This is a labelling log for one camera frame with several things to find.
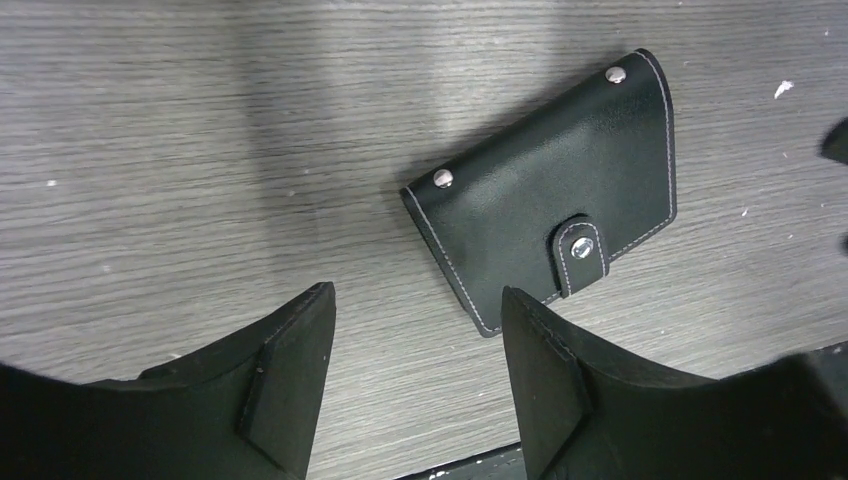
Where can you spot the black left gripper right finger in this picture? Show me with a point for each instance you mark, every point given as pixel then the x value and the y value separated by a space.
pixel 589 409

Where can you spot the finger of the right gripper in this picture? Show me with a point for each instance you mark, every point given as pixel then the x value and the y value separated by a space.
pixel 834 145

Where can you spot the black leather card holder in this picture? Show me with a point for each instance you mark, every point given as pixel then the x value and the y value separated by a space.
pixel 550 202

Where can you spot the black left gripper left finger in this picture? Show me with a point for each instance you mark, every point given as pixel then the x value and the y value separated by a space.
pixel 243 407

